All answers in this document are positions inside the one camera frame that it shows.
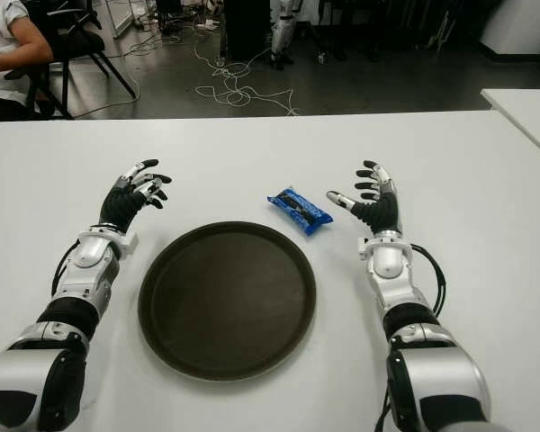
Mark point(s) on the round dark brown tray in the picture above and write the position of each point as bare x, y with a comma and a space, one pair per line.
227, 301

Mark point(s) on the white cabinet with black base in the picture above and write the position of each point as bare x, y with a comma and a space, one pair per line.
522, 22

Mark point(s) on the seated person in white shirt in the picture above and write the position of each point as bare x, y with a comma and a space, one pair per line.
4, 49

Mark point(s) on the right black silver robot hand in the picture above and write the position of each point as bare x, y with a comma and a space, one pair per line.
382, 211

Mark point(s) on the blue Oreo cookie package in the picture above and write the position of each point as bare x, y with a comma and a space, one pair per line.
299, 210

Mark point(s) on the right silver black robot arm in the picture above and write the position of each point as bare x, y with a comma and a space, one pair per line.
396, 279

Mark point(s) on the white humanoid robot in background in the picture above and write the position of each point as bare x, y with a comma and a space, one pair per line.
281, 31

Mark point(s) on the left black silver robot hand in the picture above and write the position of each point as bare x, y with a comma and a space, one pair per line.
119, 204

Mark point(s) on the left silver black robot arm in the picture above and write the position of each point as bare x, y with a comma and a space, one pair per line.
83, 279

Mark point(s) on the black office chair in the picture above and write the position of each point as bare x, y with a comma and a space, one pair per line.
78, 40

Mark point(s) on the white side table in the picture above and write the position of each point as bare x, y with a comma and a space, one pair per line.
528, 112

